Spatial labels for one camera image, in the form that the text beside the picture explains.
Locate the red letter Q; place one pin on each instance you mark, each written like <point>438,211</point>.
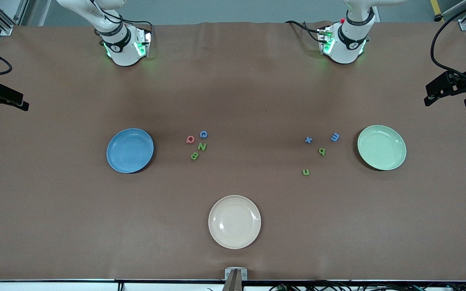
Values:
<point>188,140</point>

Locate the blue plate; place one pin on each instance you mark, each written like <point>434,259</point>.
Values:
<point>130,151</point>

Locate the grey metal camera mount bracket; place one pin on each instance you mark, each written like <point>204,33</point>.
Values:
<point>236,279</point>

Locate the blue letter C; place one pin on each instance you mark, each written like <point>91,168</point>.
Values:
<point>201,134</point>

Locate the green plate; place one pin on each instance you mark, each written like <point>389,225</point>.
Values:
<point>382,147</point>

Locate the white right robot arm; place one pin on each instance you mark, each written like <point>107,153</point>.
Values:
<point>121,52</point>

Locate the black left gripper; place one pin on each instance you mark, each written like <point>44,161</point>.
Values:
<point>460,85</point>

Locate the blue letter m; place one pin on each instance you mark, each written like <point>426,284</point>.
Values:
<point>335,137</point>

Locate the brown table cover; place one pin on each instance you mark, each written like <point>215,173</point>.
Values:
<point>233,81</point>

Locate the grey stand leg black foot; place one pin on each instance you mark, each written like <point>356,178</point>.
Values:
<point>439,17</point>

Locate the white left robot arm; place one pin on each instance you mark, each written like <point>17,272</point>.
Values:
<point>348,44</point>

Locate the green letter B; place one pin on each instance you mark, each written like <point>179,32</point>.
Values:
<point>194,156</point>

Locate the cream plate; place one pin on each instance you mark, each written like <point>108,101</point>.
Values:
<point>234,222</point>

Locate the white table edge rail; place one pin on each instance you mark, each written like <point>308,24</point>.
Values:
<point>55,286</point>

